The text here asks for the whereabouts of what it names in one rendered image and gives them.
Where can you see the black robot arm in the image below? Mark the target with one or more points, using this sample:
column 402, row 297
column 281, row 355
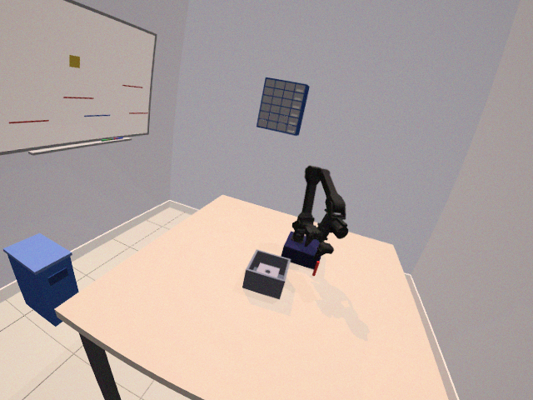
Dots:
column 334, row 204

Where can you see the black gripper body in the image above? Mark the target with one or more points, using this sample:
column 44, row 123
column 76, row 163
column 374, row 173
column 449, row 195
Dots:
column 323, row 246

